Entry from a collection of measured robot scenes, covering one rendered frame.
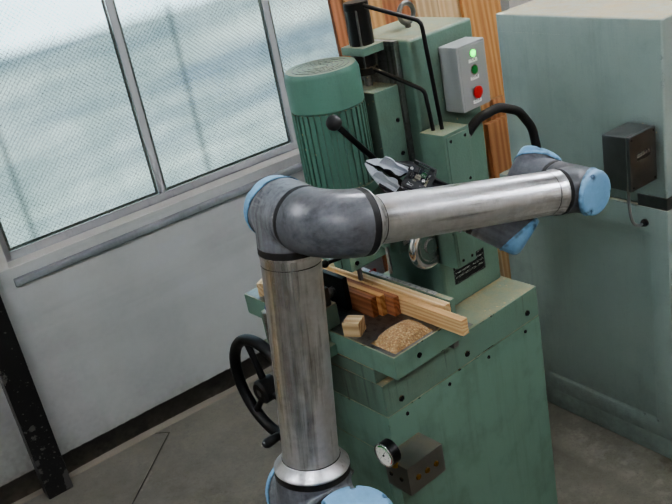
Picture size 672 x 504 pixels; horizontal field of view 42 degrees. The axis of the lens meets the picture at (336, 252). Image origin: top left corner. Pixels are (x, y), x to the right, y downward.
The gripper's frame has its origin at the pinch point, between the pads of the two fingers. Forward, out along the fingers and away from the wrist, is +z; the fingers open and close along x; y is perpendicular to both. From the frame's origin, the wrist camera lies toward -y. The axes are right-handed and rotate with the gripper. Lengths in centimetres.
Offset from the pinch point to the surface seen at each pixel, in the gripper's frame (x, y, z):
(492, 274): -3, -57, -35
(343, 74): -16.5, -1.2, 15.4
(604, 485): 31, -109, -96
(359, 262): 14.8, -32.1, -3.7
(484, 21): -128, -175, 15
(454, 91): -30.4, -17.9, -6.4
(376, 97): -18.7, -12.2, 8.5
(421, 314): 20.2, -26.5, -23.3
